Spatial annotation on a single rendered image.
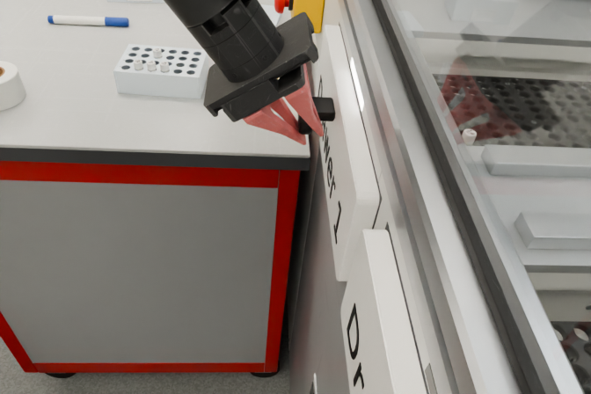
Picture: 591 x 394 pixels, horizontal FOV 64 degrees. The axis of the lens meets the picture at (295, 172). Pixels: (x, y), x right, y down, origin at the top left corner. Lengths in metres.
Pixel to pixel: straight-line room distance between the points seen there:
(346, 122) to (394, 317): 0.19
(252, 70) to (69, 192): 0.44
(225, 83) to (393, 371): 0.25
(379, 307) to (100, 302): 0.74
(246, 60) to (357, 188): 0.13
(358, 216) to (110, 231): 0.52
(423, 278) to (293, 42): 0.21
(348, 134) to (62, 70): 0.55
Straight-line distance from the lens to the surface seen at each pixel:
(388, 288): 0.30
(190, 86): 0.73
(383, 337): 0.29
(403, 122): 0.32
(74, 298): 0.98
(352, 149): 0.39
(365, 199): 0.36
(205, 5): 0.36
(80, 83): 0.80
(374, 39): 0.42
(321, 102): 0.47
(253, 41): 0.37
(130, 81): 0.75
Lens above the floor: 1.17
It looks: 42 degrees down
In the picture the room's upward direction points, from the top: 6 degrees clockwise
